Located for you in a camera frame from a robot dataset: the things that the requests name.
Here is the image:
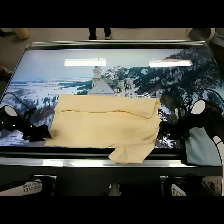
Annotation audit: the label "black cable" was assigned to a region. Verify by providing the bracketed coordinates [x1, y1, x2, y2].
[2, 92, 36, 111]

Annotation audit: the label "light blue garment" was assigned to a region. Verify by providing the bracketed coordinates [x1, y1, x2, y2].
[184, 126, 223, 167]

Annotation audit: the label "beige T-shirt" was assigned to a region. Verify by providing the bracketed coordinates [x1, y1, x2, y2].
[44, 93, 162, 165]

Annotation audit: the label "person's legs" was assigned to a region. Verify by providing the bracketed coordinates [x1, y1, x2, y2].
[87, 27, 113, 41]

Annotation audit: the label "silver frame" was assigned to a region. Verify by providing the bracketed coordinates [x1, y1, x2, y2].
[0, 155, 224, 197]

